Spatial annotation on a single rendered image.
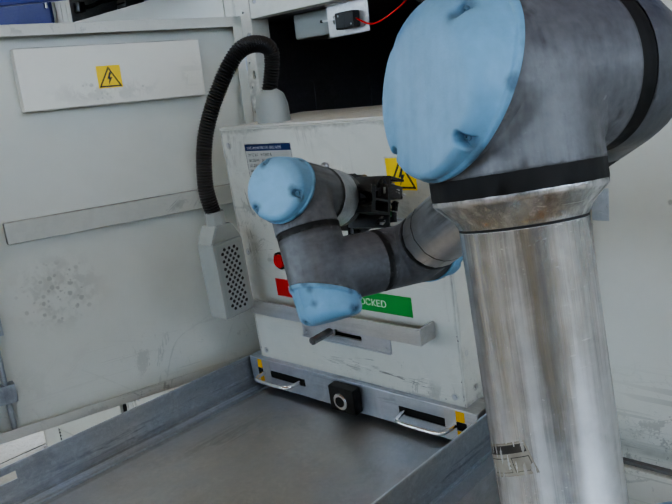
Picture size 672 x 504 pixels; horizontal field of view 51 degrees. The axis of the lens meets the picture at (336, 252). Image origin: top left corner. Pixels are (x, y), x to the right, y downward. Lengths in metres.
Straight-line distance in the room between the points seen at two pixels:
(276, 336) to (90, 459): 0.40
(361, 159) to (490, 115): 0.72
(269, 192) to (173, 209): 0.71
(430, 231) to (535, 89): 0.35
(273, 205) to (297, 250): 0.06
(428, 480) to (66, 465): 0.61
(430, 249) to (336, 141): 0.42
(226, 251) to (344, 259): 0.54
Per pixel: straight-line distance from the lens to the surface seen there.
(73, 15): 2.10
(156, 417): 1.38
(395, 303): 1.16
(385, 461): 1.18
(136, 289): 1.49
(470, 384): 1.16
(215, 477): 1.21
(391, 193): 0.96
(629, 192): 1.07
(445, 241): 0.75
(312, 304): 0.77
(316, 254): 0.77
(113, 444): 1.34
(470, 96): 0.41
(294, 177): 0.76
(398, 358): 1.21
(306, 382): 1.38
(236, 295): 1.32
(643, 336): 1.12
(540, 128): 0.43
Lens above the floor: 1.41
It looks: 13 degrees down
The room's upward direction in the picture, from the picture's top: 6 degrees counter-clockwise
